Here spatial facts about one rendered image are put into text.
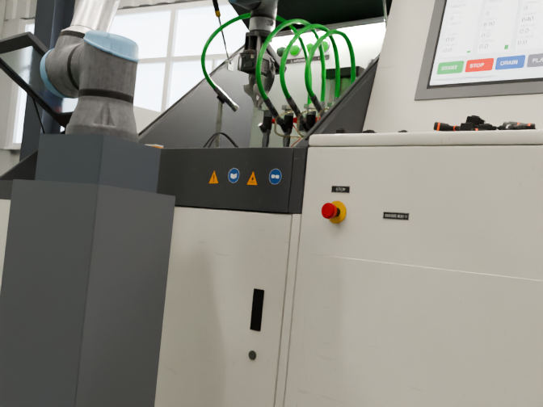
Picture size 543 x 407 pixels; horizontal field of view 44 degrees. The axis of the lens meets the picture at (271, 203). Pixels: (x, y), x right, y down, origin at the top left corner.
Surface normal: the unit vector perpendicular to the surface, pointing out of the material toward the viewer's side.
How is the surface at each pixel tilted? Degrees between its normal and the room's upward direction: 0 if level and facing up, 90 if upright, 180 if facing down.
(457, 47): 76
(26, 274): 90
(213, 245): 90
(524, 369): 90
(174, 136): 90
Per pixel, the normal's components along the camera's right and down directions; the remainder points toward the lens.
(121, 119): 0.71, -0.26
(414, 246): -0.63, -0.09
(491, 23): -0.59, -0.33
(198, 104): 0.77, 0.04
